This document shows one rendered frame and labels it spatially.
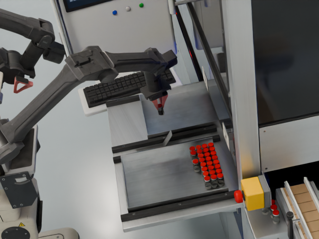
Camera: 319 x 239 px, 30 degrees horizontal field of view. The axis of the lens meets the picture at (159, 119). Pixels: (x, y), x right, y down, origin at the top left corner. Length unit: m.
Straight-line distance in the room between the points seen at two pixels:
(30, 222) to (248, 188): 0.84
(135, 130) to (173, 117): 0.15
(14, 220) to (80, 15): 0.91
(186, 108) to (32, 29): 0.70
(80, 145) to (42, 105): 1.96
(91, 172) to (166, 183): 1.44
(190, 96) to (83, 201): 1.15
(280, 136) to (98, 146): 1.98
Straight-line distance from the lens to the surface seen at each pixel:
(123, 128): 2.33
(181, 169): 2.11
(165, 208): 1.97
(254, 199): 1.82
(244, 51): 1.58
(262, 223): 1.93
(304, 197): 1.93
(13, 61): 2.15
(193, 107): 2.36
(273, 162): 1.87
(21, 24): 2.04
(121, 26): 2.65
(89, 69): 1.67
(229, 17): 1.51
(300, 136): 1.83
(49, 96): 1.71
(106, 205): 3.27
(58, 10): 2.49
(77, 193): 3.39
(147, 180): 2.10
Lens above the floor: 2.37
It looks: 40 degrees down
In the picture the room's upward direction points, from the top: 11 degrees counter-clockwise
